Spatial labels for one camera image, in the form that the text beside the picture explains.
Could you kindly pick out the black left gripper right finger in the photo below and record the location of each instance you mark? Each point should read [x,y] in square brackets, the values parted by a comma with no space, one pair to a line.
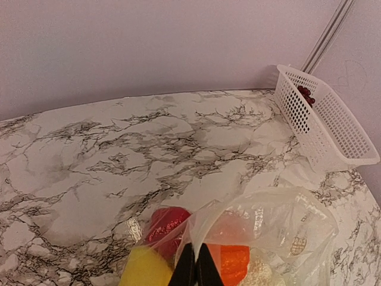
[206,271]

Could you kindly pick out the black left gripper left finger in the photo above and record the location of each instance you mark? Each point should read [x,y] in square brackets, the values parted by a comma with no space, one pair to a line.
[184,272]

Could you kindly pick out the fake orange pumpkin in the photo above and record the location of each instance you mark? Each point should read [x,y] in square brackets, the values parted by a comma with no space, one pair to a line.
[231,261]

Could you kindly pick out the fake white cauliflower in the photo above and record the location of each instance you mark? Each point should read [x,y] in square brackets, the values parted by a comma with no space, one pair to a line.
[261,274]

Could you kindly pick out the clear zip top bag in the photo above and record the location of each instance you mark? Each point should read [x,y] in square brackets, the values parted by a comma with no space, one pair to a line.
[286,227]

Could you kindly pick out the fake red grapes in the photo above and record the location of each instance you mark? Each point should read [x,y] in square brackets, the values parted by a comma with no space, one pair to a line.
[306,93]

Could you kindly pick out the fake yellow banana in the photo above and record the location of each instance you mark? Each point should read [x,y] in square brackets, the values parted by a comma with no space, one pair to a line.
[145,267]

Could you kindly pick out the fake red apple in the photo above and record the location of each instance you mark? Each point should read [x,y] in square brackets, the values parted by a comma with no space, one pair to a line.
[165,230]

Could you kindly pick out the white perforated plastic basket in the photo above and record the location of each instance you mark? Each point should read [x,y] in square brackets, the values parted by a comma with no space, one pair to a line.
[331,137]

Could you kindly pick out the aluminium corner post right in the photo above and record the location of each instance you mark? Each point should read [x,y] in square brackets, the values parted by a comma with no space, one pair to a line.
[328,36]

